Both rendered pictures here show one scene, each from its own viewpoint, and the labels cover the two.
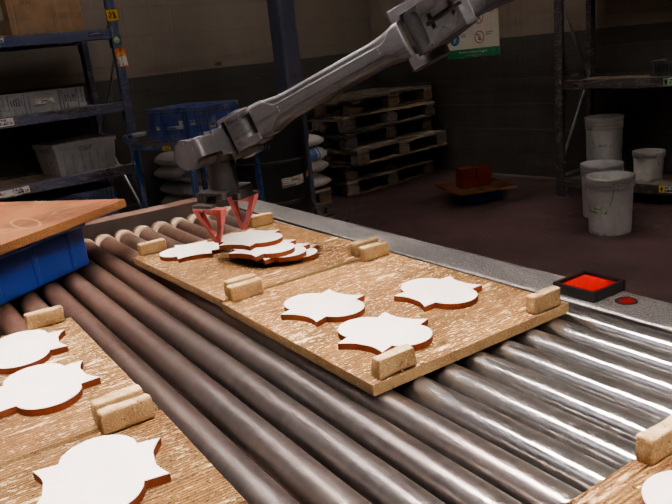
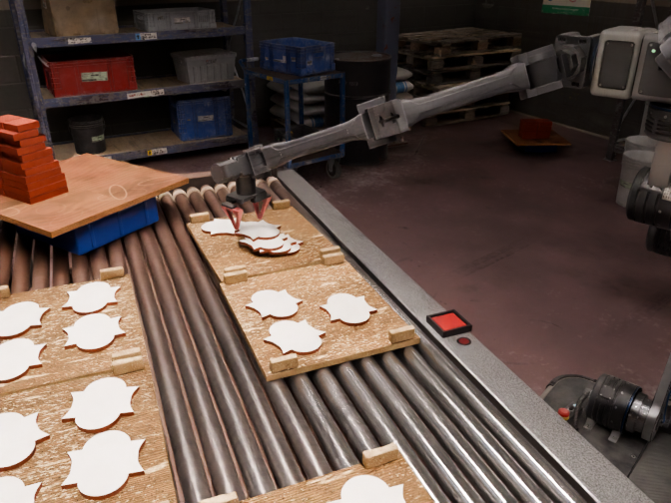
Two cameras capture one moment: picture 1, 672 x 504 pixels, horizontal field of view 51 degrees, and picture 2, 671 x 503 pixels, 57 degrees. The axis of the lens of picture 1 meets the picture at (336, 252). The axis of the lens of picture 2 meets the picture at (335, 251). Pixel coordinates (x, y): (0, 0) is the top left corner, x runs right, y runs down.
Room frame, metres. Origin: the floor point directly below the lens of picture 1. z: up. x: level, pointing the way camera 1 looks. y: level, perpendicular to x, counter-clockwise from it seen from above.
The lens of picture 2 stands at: (-0.21, -0.33, 1.70)
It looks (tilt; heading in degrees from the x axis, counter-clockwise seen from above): 26 degrees down; 10
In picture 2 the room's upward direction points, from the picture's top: straight up
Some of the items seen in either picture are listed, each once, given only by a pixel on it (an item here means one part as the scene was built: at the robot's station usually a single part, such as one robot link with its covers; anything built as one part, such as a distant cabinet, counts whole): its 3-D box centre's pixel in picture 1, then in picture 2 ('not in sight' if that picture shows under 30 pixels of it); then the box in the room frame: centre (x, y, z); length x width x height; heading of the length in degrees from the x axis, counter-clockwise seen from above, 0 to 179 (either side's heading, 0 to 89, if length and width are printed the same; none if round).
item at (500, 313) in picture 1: (383, 307); (312, 310); (1.00, -0.06, 0.93); 0.41 x 0.35 x 0.02; 33
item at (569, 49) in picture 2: not in sight; (565, 63); (1.39, -0.61, 1.45); 0.09 x 0.08 x 0.12; 60
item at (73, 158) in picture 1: (76, 155); (204, 66); (5.19, 1.81, 0.76); 0.50 x 0.36 x 0.24; 136
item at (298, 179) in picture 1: (270, 178); (356, 107); (5.17, 0.42, 0.44); 0.59 x 0.59 x 0.88
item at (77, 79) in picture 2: not in sight; (89, 72); (4.59, 2.58, 0.78); 0.66 x 0.45 x 0.28; 130
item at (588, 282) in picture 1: (588, 286); (448, 323); (1.01, -0.38, 0.92); 0.06 x 0.06 x 0.01; 32
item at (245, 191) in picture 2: (223, 178); (246, 186); (1.37, 0.21, 1.09); 0.10 x 0.07 x 0.07; 153
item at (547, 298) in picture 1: (543, 299); (401, 333); (0.91, -0.28, 0.95); 0.06 x 0.02 x 0.03; 123
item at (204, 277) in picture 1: (253, 257); (261, 241); (1.36, 0.17, 0.93); 0.41 x 0.35 x 0.02; 35
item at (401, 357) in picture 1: (394, 361); (284, 362); (0.77, -0.06, 0.95); 0.06 x 0.02 x 0.03; 123
